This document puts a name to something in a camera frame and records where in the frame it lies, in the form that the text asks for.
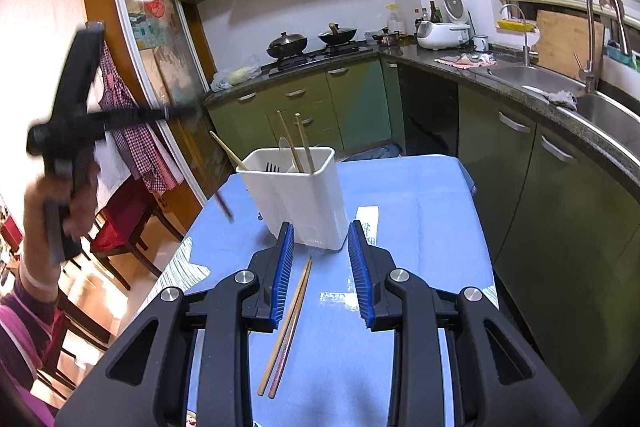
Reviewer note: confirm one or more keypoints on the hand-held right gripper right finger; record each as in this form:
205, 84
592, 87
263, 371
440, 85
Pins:
360, 267

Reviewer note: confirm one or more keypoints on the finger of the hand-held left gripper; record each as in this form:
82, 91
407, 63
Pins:
145, 115

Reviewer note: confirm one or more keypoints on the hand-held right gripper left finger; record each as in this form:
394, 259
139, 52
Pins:
282, 267

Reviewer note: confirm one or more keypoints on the white plastic utensil holder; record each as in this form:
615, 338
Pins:
300, 207

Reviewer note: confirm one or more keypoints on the brown wooden chopstick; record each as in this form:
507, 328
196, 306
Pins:
226, 208
283, 357

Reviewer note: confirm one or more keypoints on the light wooden chopstick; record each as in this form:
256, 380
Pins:
273, 357
305, 142
230, 152
290, 142

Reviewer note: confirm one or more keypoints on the black plastic fork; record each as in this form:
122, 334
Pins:
272, 167

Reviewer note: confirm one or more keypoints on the clear plastic spoon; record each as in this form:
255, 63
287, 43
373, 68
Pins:
285, 154

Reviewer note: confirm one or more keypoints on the person's left forearm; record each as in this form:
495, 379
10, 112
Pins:
30, 332

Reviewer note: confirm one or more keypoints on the person's left hand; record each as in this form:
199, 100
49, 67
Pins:
77, 207

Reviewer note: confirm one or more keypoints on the red checkered apron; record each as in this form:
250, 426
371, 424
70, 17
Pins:
135, 147

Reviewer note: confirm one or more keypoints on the white dotted curtain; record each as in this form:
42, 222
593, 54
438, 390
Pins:
35, 57

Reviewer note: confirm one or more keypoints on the printed sliding door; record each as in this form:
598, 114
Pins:
165, 52

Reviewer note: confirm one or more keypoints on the blue printed tablecloth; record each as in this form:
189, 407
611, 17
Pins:
415, 217

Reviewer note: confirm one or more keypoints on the clear plastic bag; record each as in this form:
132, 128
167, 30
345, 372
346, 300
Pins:
235, 74

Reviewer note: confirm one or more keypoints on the wooden chair red cushion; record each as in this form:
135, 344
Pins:
125, 217

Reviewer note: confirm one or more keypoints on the black wok with lid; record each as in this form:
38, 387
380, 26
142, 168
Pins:
337, 37
286, 44

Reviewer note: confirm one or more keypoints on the black built-in appliance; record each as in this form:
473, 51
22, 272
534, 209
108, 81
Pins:
427, 117

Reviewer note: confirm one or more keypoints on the green base cabinets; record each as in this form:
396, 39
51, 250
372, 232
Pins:
550, 232

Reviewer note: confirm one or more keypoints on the black gas stove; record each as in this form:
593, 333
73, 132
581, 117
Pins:
345, 51

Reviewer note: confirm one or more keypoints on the dark granite countertop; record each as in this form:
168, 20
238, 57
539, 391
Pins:
406, 52

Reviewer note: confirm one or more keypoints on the small steel pot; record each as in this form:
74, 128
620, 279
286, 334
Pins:
386, 38

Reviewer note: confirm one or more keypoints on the pink cloth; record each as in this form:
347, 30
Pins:
465, 60

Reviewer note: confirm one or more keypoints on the white rice cooker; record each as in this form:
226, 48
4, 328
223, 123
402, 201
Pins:
440, 34

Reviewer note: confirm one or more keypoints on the yellow oil bottle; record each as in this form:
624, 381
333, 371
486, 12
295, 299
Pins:
395, 22

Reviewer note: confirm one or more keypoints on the white mug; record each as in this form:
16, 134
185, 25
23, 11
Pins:
480, 44

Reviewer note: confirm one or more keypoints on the grey dish rag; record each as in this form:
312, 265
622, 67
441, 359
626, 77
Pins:
560, 99

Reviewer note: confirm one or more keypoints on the dark sauce bottle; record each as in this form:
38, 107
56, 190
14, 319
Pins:
435, 13

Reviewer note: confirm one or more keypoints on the small steel faucet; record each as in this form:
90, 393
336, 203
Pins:
526, 47

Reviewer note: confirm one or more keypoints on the yellow tray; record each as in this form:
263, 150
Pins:
515, 26

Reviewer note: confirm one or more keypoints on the steel double sink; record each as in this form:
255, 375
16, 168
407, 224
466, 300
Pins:
605, 112

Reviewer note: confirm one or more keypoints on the wooden cutting board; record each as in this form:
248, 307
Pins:
560, 42

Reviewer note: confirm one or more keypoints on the tall steel faucet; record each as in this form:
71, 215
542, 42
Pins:
592, 47

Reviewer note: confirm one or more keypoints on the teal container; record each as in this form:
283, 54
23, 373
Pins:
620, 54

